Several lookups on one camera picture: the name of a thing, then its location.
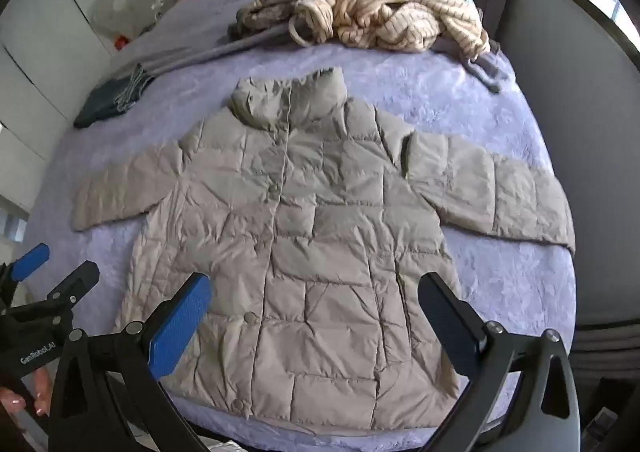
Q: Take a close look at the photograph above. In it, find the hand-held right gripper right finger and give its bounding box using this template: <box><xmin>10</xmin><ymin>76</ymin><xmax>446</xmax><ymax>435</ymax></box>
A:
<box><xmin>417</xmin><ymin>272</ymin><xmax>581</xmax><ymax>452</ymax></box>

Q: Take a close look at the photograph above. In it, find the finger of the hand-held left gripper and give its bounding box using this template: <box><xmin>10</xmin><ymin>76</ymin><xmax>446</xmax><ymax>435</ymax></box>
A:
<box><xmin>27</xmin><ymin>259</ymin><xmax>101</xmax><ymax>318</ymax></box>
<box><xmin>0</xmin><ymin>242</ymin><xmax>51</xmax><ymax>315</ymax></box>

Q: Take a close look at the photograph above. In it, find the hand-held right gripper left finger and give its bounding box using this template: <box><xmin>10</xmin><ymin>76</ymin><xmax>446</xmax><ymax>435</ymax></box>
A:
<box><xmin>47</xmin><ymin>272</ymin><xmax>213</xmax><ymax>452</ymax></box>

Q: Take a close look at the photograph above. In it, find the beige quilted puffer jacket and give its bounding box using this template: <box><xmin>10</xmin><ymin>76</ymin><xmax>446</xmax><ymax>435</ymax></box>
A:
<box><xmin>70</xmin><ymin>66</ymin><xmax>576</xmax><ymax>433</ymax></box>

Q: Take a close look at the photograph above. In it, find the person's left hand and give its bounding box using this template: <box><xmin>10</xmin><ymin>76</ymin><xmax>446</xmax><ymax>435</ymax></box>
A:
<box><xmin>0</xmin><ymin>367</ymin><xmax>53</xmax><ymax>418</ymax></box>

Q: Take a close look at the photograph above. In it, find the dark folded cloth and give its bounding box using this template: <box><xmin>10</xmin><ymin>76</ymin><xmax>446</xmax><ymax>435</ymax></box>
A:
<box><xmin>74</xmin><ymin>63</ymin><xmax>156</xmax><ymax>129</ymax></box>

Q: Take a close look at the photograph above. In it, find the white wardrobe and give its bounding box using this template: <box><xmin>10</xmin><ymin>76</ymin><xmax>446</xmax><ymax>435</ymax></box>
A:
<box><xmin>0</xmin><ymin>0</ymin><xmax>121</xmax><ymax>213</ymax></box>

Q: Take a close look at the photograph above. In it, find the purple bed blanket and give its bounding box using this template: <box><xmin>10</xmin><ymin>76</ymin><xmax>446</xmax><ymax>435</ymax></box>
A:
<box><xmin>25</xmin><ymin>0</ymin><xmax>581</xmax><ymax>452</ymax></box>

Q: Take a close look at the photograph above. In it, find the white standing fan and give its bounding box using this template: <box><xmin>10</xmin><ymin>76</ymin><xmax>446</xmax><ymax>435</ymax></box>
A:
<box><xmin>92</xmin><ymin>0</ymin><xmax>171</xmax><ymax>40</ymax></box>

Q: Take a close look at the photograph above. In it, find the brown fleece garment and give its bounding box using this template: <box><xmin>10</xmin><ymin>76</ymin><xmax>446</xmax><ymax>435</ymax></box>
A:
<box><xmin>227</xmin><ymin>0</ymin><xmax>436</xmax><ymax>40</ymax></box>

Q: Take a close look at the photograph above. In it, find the beige striped fleece garment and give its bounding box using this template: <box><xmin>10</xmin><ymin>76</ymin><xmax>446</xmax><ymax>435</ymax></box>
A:
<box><xmin>290</xmin><ymin>0</ymin><xmax>493</xmax><ymax>58</ymax></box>

